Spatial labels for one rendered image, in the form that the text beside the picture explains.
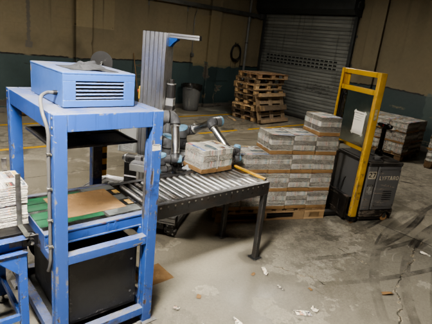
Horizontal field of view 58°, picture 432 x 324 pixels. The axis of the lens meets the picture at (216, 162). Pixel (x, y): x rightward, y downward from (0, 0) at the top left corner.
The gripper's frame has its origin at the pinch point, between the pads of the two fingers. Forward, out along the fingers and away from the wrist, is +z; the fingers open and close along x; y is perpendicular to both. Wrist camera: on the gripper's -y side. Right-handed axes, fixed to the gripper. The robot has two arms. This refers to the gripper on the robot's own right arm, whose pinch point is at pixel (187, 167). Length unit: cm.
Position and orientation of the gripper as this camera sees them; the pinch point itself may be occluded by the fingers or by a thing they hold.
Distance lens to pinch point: 382.1
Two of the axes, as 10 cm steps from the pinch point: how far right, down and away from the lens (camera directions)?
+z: 7.7, -1.1, 6.3
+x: -6.3, -2.9, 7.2
